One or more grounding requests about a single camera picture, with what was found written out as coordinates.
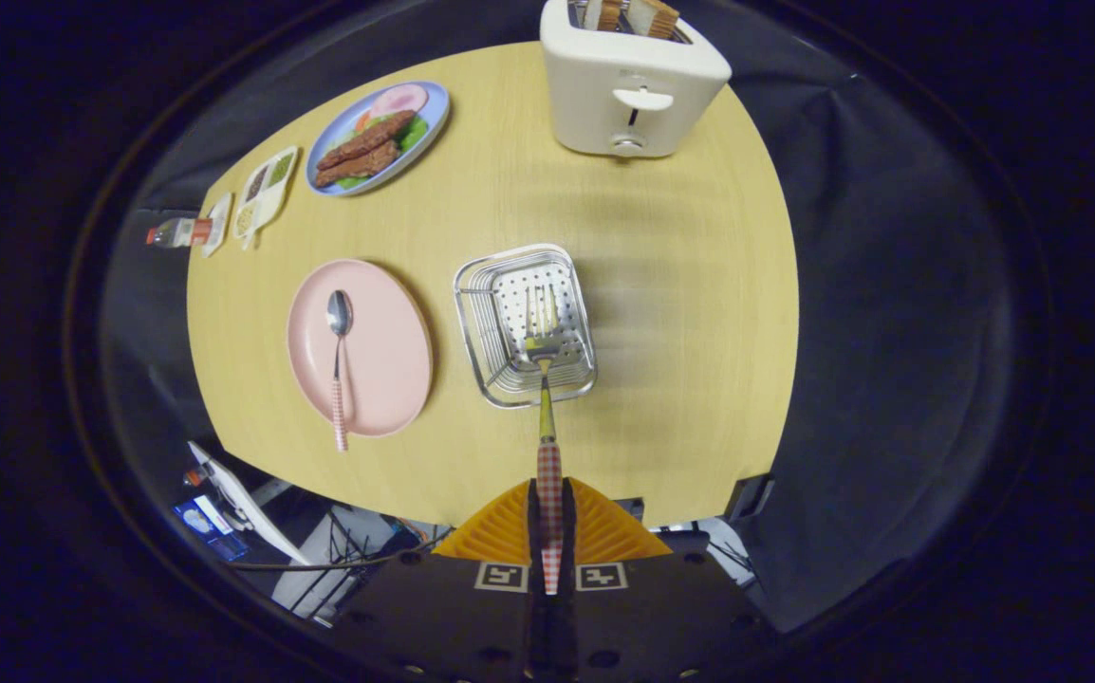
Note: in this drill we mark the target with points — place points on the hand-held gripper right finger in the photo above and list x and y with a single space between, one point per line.
661 617

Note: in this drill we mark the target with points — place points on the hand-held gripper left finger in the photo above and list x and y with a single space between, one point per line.
443 617

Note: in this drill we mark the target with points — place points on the black table leg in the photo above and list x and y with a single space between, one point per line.
749 498

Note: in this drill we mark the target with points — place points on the white flat board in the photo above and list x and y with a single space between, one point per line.
244 503

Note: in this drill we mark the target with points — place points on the blue box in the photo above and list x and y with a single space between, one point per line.
211 531

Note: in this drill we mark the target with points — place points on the pink plate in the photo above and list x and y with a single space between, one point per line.
386 351

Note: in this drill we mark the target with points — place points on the black backdrop cloth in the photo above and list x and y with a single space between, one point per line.
889 332

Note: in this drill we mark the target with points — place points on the white divided condiment dish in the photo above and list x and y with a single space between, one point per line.
264 201

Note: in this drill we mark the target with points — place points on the small white square coaster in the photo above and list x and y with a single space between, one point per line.
219 223

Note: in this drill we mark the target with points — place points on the brown steak piece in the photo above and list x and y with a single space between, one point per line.
367 139
358 164

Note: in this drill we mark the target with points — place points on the clear bottle with red label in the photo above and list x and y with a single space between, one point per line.
182 232

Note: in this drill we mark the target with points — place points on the green lettuce leaves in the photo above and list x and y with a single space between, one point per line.
413 135

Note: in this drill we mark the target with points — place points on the orange carrot slice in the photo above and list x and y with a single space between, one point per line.
362 119

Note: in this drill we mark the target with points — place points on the blue plate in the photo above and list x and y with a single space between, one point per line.
436 111

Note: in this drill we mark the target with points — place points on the pink ham slice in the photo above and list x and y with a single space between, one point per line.
400 100

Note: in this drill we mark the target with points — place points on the white toaster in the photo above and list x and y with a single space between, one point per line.
604 95

